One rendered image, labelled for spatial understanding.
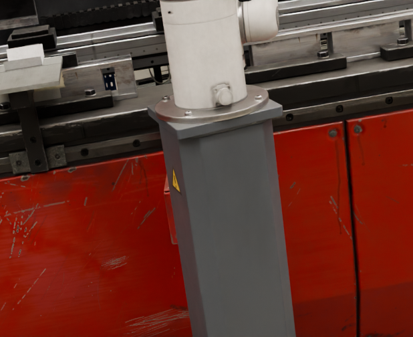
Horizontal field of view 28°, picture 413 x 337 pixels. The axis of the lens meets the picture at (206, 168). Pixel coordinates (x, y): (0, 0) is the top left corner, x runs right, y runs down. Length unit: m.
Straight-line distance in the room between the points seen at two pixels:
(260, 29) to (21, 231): 0.79
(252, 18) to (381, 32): 0.62
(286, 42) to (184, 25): 0.78
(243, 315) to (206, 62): 0.44
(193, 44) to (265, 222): 0.32
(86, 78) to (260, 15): 0.60
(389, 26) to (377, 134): 0.27
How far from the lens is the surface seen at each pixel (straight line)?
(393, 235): 2.16
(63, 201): 1.98
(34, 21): 2.03
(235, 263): 1.41
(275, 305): 1.47
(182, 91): 1.35
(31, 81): 1.81
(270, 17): 1.57
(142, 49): 2.28
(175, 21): 1.32
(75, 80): 2.02
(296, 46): 2.07
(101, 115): 1.93
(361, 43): 2.11
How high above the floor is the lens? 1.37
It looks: 20 degrees down
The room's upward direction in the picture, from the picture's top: 8 degrees counter-clockwise
